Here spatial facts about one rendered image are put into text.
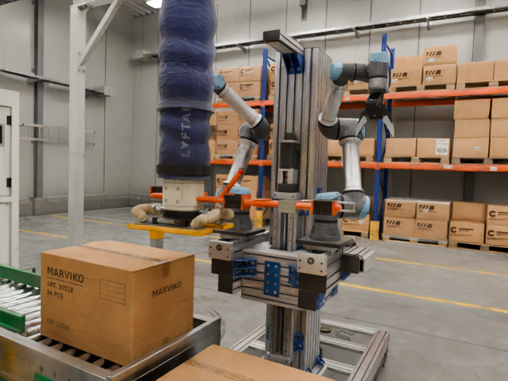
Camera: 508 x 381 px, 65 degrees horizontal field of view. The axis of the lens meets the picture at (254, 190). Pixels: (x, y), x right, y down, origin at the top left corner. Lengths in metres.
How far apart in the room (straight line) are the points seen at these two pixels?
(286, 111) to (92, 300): 1.36
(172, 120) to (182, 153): 0.13
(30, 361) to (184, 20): 1.53
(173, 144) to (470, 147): 7.35
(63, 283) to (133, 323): 0.44
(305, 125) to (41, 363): 1.64
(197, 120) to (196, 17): 0.39
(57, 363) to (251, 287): 0.95
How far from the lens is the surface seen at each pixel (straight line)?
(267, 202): 1.49
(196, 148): 1.60
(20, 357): 2.10
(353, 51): 10.54
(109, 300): 1.81
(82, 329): 1.99
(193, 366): 1.82
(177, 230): 1.55
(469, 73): 8.68
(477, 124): 8.55
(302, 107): 2.20
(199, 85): 1.62
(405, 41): 10.34
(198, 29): 1.67
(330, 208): 1.42
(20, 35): 12.02
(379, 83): 1.76
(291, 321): 2.25
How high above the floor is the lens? 1.37
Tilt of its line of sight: 3 degrees down
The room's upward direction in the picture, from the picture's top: 2 degrees clockwise
